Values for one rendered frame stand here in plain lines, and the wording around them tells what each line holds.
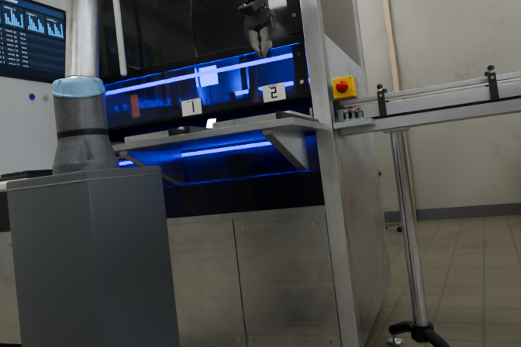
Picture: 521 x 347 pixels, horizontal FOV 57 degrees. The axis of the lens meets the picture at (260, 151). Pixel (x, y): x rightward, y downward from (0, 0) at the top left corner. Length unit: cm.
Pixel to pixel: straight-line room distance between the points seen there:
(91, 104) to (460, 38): 479
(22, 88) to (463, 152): 449
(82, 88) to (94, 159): 17
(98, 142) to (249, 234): 80
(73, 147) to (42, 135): 77
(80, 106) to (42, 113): 78
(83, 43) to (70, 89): 22
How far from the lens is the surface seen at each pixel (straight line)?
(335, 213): 167
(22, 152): 187
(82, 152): 116
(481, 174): 548
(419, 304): 185
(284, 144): 146
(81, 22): 138
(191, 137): 140
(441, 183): 550
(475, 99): 173
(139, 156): 165
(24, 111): 190
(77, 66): 135
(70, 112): 117
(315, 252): 171
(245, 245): 179
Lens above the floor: 75
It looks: 2 degrees up
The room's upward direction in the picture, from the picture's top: 7 degrees counter-clockwise
